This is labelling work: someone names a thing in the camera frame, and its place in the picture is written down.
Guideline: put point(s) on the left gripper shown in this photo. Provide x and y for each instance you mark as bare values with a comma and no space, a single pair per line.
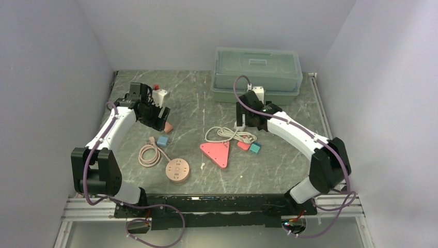
156,123

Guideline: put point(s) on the orange charger cube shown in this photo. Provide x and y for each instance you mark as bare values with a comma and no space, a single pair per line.
168,127

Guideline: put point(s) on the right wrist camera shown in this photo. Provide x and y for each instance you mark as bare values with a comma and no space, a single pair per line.
260,92

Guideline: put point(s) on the blue charger cube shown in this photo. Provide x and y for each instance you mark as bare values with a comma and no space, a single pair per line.
162,141

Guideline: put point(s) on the aluminium rail frame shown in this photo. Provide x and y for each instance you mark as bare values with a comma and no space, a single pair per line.
341,201

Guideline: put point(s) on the pink triangular socket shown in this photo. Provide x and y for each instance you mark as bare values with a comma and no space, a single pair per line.
217,152

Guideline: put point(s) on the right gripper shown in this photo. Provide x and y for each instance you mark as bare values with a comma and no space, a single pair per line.
239,112

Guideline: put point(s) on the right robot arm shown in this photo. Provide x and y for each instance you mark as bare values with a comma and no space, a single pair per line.
329,163

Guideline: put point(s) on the round pink socket hub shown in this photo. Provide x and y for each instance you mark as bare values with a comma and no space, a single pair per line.
177,170

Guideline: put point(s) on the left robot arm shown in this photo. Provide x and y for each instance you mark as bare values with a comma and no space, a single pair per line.
96,173

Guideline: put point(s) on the pink plug adapter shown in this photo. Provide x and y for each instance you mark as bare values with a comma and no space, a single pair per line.
243,146

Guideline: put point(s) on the green plastic storage box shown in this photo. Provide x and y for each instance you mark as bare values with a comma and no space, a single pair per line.
277,71

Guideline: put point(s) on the white power strip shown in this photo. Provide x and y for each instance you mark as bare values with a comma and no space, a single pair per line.
239,124

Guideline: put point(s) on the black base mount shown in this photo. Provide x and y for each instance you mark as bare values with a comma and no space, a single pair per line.
215,210

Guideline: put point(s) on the teal charger cube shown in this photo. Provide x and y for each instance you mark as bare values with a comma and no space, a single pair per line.
254,148

